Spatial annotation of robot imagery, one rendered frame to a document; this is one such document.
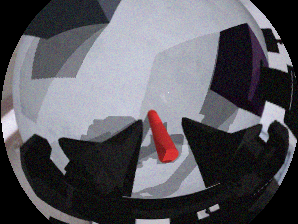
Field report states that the red peg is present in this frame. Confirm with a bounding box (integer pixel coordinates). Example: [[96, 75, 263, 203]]
[[148, 111, 178, 164]]

